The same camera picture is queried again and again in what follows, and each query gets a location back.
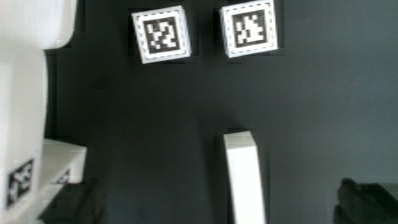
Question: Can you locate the white chair seat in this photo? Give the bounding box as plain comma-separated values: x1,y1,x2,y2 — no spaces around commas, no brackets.
40,139,88,201

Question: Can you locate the white U-shaped fence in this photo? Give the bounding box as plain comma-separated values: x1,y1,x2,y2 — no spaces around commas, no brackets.
225,131,267,224

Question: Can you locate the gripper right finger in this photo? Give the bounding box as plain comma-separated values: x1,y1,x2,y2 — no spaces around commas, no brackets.
335,178,398,224

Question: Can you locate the white chair back frame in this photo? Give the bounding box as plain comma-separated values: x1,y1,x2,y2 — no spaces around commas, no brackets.
0,0,79,224

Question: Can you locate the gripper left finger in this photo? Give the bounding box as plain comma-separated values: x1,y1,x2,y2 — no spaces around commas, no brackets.
40,180,105,224

